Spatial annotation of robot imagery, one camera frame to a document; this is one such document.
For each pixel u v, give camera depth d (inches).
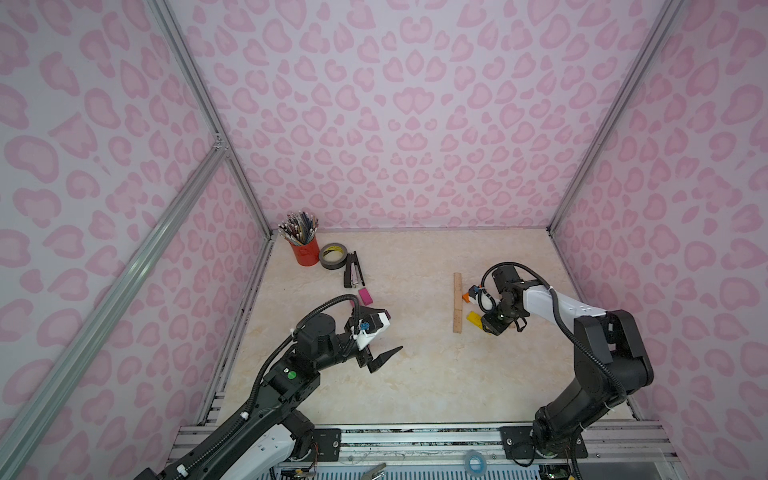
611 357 18.2
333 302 18.7
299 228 39.3
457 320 37.4
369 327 22.7
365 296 39.6
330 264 43.3
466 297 35.6
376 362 25.1
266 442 23.4
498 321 32.3
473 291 34.4
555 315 20.7
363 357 24.7
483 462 27.7
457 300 39.3
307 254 41.1
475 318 36.6
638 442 29.5
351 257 43.3
